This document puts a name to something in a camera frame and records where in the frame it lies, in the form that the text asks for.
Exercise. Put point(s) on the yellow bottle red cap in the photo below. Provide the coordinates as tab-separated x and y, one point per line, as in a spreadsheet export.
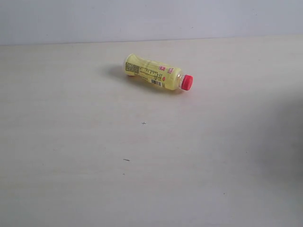
157	73

